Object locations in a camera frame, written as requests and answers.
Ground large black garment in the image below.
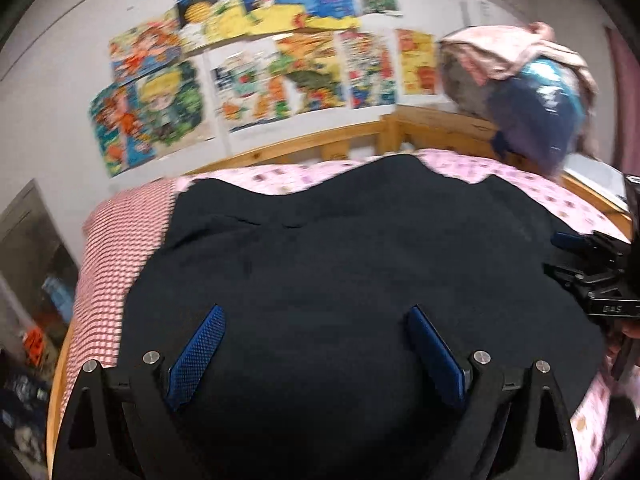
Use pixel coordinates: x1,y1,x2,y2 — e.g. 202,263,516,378
117,155,605,479

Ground plastic bag of clothes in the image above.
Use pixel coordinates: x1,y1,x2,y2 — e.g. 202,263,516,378
438,49,588,177

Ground person's right hand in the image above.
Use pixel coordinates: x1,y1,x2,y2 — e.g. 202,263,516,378
605,320,640,360

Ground white desk surface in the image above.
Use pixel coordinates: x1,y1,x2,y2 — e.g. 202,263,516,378
564,153,627,209

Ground cluttered shelf items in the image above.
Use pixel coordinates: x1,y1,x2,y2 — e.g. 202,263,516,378
1,347,50,479

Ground mermaid girl drawing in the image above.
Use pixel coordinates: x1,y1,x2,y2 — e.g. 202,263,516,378
89,84,155,177

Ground pink floral cloth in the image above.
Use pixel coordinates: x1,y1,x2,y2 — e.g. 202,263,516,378
438,22,598,108

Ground blond boy drawing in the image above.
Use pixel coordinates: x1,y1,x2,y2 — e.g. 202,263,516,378
134,60,215,158

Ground yellow chick drawing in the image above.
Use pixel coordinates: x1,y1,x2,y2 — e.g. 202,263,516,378
396,28,437,96

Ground oranges and cup drawing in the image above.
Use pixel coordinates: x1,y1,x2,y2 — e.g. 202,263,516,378
212,50,293,132

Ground colourful doodle poster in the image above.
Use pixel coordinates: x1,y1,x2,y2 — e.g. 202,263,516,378
338,30,397,108

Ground orange-haired girl drawing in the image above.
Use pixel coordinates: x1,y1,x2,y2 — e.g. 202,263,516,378
108,9,181,86

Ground orange landscape drawing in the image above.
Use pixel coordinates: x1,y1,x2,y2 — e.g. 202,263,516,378
269,32,346,115

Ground blue sea yellow sand painting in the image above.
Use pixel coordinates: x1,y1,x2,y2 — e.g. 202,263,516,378
175,0,360,53

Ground wooden bed frame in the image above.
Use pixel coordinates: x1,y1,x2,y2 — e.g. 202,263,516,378
47,105,632,463

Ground white wall paper notice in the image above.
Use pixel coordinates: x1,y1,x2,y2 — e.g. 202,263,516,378
460,0,502,27

